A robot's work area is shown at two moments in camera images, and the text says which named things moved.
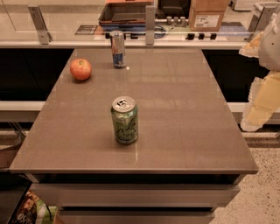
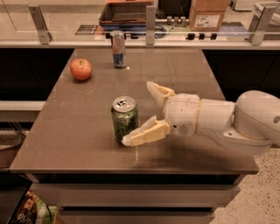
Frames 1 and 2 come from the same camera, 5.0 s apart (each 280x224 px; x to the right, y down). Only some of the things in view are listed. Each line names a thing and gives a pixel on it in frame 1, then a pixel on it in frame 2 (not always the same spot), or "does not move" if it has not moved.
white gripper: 270,48 to 183,114
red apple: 80,68 does not move
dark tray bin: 124,17 does not move
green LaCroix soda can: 125,115 does not move
